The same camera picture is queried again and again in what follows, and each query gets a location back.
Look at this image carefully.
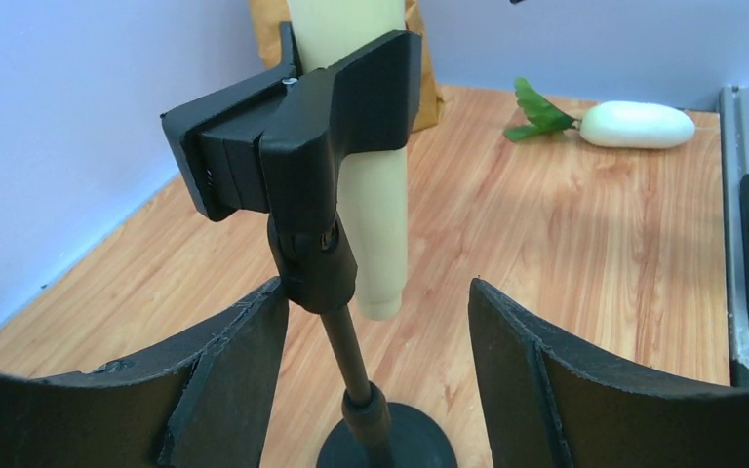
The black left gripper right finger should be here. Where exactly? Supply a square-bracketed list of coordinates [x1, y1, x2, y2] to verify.
[468, 279, 749, 467]

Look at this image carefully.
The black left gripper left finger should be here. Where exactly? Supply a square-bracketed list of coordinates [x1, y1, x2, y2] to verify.
[0, 278, 289, 467]

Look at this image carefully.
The black microphone stand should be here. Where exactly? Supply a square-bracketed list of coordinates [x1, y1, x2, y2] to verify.
[161, 22, 456, 467]

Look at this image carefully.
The cream microphone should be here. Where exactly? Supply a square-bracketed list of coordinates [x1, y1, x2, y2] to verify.
[288, 0, 408, 321]

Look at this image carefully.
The white toy radish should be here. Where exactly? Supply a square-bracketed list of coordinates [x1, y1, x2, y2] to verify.
[503, 77, 696, 150]

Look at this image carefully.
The brown paper bag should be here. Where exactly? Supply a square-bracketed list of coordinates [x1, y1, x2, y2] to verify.
[248, 0, 444, 132]

